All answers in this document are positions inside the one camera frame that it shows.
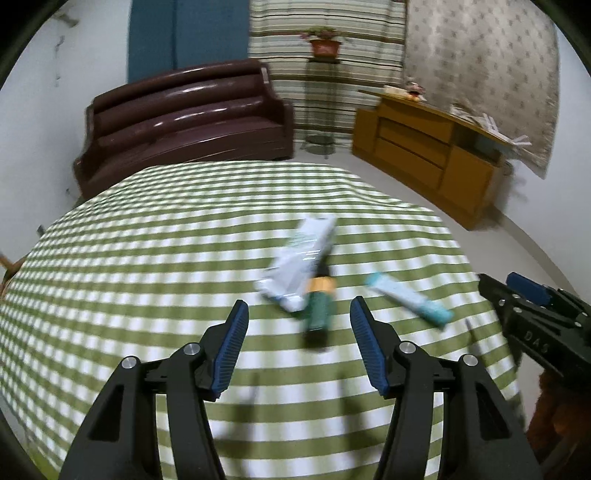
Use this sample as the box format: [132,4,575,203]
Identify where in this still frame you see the metal plant stand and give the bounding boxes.
[302,58,341,156]

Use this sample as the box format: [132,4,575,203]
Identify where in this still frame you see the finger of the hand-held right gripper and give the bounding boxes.
[506,272,551,306]
[478,273,513,319]

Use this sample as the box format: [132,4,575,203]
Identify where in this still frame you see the brown fuzzy cloth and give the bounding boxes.
[526,369,591,480]

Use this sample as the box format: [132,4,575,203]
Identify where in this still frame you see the white papers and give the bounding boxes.
[450,105,532,149]

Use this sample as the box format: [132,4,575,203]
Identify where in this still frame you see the wooden chair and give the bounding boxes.
[0,254,25,296]

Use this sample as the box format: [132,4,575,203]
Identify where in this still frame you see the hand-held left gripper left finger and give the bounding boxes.
[59,299,250,480]

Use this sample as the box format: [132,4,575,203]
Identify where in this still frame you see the grey white mailer bag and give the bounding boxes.
[256,216,337,312]

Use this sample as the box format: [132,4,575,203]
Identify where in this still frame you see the potted plant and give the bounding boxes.
[300,27,345,59]

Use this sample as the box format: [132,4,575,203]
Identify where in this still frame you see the green bottle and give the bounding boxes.
[305,261,335,343]

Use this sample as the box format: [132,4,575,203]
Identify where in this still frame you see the blue curtain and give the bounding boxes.
[127,0,250,86]

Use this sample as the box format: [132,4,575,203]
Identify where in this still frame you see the brown leather sofa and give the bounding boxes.
[74,59,296,199]

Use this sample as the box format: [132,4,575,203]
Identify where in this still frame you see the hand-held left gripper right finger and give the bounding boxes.
[349,296,543,480]

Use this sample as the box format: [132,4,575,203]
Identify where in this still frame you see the wooden cabinet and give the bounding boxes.
[352,90,514,230]

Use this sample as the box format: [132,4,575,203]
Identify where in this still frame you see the light blue toothpaste tube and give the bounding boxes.
[365,272,453,328]

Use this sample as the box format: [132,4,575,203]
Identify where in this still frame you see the patterned beige cloth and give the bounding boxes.
[404,0,561,181]

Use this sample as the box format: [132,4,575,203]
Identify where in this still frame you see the striped curtain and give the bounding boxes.
[249,0,407,136]

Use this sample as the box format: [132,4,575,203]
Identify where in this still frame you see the green checkered tablecloth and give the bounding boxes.
[0,161,527,480]

